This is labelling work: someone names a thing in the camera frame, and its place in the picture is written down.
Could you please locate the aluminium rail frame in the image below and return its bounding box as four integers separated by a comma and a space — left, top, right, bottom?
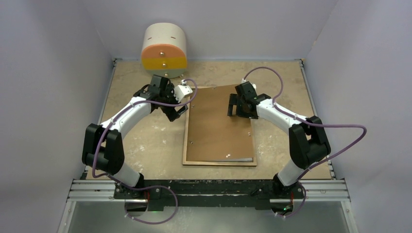
56, 58, 360, 233

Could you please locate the brown cardboard backing board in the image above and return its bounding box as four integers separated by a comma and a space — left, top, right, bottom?
186, 84, 254, 163

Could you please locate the wooden picture frame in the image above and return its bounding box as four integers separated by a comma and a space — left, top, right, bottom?
182, 85, 258, 167

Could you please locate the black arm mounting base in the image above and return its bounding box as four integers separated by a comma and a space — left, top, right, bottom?
114, 180, 304, 212

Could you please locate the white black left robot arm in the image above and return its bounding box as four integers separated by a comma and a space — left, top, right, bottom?
82, 75, 196, 199

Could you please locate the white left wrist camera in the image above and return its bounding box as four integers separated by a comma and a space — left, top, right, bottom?
174, 85, 193, 102

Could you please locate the round pastel drawer cabinet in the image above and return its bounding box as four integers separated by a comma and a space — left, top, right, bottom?
140, 22, 188, 78

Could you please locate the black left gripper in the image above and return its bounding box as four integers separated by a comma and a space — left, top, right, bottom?
160, 83, 188, 121

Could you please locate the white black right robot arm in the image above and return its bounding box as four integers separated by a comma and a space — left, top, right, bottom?
227, 82, 331, 198

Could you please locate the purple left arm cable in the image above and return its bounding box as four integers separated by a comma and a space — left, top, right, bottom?
91, 78, 198, 225

